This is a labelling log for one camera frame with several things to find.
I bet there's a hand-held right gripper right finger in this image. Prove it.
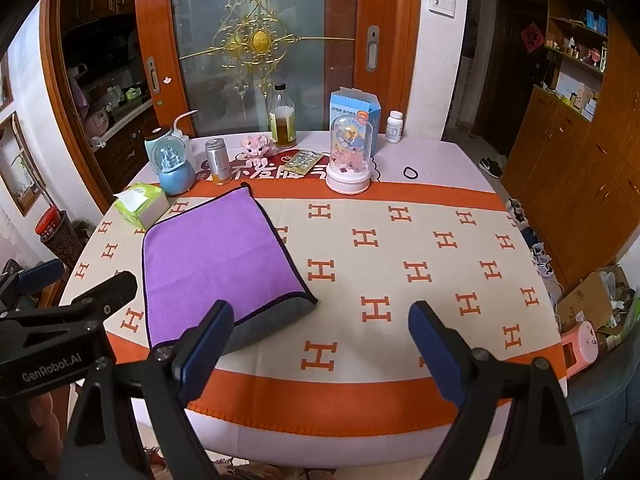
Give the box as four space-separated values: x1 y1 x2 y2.
407 301 587 480

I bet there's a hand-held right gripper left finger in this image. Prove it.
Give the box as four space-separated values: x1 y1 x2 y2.
59 300 236 480

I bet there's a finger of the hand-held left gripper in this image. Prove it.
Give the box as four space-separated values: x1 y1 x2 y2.
71 270 139 330
0 259 67 307

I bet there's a purple towel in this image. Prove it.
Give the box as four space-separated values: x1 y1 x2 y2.
141 183 319 356

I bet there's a person's left hand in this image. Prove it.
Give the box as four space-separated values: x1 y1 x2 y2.
19 394 70 467

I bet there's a red lidded bin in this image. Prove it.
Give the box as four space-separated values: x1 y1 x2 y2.
35 205 84 267

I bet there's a green tissue box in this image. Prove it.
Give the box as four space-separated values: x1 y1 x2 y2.
112 183 170 230

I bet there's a framed picture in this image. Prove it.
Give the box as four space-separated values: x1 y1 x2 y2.
0 111 44 217

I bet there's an orange patterned blanket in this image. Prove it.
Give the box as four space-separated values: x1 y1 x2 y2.
59 180 569 453

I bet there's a blue snow globe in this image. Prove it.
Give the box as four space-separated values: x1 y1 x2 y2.
152 136 196 196

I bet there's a pink plastic stool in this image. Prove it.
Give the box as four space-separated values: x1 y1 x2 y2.
560 322 599 380

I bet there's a row of shoes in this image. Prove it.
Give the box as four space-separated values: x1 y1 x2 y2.
505 197 557 279

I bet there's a brown cardboard box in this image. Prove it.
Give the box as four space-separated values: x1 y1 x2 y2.
556 266 635 337

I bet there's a kitchen counter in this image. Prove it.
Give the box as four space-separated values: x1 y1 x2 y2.
60 80 162 183

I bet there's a silver can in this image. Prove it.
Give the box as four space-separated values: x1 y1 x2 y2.
205 138 232 186

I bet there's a blue grey chair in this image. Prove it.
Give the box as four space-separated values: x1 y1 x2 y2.
569 342 640 480

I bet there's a pink pig toy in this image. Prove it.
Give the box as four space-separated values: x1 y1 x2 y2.
241 134 275 157

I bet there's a pill blister pack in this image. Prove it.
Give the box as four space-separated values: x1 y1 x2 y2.
281 149 324 176

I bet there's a pink dome music box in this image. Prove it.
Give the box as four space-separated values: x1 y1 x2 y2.
326 114 376 195

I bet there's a wooden cabinet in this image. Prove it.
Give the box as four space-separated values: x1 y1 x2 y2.
500 84 640 306

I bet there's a white pill bottle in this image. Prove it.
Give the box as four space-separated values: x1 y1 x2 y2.
385 110 405 144

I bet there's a glass bottle with yellow liquid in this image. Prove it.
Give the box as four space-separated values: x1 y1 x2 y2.
269 83 298 149

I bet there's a blue cardboard box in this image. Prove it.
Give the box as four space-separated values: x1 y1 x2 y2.
329 87 384 157

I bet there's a dark wooden door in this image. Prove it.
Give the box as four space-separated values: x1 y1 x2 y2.
472 0 551 147

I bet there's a wooden shelf with small goods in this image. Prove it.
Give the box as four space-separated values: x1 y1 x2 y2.
542 0 614 124

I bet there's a glass sliding door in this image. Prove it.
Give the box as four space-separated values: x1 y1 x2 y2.
134 0 424 139

